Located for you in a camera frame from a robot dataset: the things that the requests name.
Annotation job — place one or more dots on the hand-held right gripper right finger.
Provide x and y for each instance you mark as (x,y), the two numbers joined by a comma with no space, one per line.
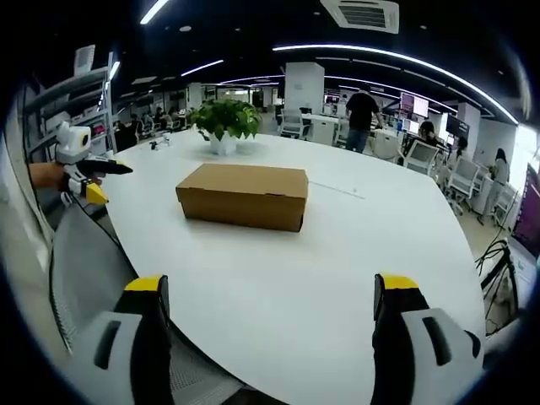
(417,341)

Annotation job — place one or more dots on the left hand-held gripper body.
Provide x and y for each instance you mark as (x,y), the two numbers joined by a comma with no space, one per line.
(72,149)

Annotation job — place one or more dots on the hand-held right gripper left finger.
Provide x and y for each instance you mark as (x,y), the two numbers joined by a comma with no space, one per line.
(126,337)

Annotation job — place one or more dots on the brown cardboard shoe box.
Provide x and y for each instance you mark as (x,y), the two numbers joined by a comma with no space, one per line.
(249,194)

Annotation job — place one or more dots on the person's left hand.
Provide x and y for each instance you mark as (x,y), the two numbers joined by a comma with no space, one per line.
(48,174)

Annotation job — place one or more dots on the grey metal shelf rack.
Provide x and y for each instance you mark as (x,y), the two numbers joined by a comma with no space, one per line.
(67,101)

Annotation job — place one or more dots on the grey mesh office chair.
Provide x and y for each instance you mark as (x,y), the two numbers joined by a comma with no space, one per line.
(93,270)

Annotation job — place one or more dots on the white plant pot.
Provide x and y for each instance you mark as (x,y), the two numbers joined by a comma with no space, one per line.
(223,144)

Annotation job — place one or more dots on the green potted plant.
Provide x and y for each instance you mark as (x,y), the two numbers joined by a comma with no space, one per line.
(225,116)

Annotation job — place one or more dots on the white office chair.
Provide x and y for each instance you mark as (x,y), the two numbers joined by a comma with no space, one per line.
(419,157)
(292,123)
(462,177)

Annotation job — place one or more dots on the computer monitor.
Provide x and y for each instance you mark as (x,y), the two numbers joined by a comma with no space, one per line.
(527,211)

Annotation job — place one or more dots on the ceiling air conditioner vent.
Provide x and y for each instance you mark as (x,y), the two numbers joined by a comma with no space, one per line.
(363,13)

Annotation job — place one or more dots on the wall screen display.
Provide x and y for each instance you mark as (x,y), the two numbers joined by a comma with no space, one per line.
(414,105)

